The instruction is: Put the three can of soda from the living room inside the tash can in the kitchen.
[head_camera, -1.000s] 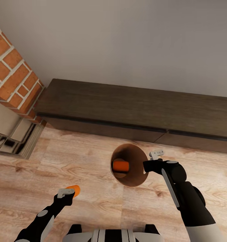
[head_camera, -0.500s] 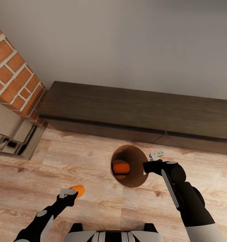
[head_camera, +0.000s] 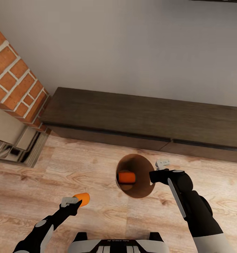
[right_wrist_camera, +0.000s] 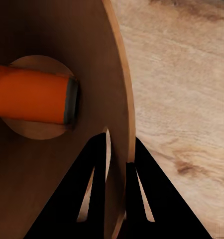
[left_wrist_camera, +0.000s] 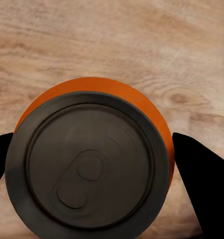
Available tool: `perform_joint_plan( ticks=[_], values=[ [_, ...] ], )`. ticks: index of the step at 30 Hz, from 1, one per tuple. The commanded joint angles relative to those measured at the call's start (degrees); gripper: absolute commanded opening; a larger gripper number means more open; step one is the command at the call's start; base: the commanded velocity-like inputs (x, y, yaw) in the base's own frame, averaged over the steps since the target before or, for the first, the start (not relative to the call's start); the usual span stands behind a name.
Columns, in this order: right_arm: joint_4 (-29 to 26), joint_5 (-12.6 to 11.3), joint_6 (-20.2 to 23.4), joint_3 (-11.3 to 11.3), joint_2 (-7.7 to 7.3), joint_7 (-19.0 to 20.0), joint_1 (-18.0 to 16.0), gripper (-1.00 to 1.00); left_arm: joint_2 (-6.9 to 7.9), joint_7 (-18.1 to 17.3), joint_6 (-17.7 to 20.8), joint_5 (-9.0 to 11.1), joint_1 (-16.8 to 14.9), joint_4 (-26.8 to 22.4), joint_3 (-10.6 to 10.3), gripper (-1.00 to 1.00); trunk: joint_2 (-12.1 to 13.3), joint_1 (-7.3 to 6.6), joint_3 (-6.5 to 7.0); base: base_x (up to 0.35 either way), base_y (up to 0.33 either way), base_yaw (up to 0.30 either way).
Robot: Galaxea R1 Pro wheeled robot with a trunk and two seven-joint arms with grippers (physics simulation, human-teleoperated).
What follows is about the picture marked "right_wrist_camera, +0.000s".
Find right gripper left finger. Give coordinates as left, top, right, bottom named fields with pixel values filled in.
left=23, top=132, right=107, bottom=239

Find trash can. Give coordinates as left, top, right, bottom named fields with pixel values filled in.
left=0, top=0, right=136, bottom=239

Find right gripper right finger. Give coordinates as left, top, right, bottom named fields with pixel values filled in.
left=126, top=137, right=212, bottom=239

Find can of soda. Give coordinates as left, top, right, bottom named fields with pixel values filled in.
left=0, top=65, right=79, bottom=126

